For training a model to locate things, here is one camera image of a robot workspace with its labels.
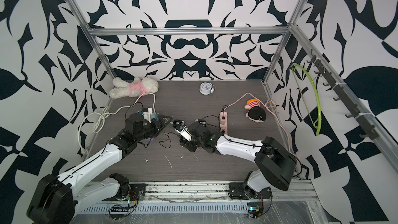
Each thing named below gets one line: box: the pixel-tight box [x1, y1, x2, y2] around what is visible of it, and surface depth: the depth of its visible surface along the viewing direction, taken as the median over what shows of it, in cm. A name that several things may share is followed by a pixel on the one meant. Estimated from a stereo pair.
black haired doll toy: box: [244, 98, 267, 123], surface depth 97 cm
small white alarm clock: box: [199, 81, 215, 95], surface depth 114 cm
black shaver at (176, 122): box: [172, 119, 186, 130], surface depth 96 cm
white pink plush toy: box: [109, 77, 159, 100], surface depth 107 cm
